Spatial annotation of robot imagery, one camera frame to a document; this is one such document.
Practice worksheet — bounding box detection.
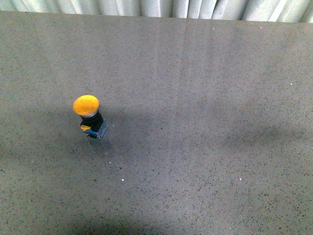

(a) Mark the white pleated curtain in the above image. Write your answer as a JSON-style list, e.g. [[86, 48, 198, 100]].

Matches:
[[0, 0, 313, 23]]

